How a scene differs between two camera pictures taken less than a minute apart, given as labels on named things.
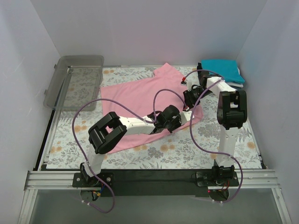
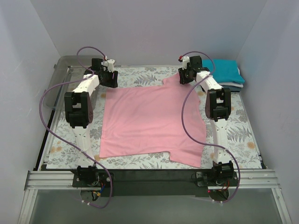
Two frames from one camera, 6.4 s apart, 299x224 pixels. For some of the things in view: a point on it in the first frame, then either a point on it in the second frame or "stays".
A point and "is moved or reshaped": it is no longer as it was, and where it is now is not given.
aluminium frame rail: x=248 y=179 stays
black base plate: x=136 y=182 stays
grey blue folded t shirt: x=237 y=88 stays
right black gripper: x=201 y=73 to x=183 y=77
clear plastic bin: x=74 y=80 stays
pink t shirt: x=145 y=97 is moved or reshaped
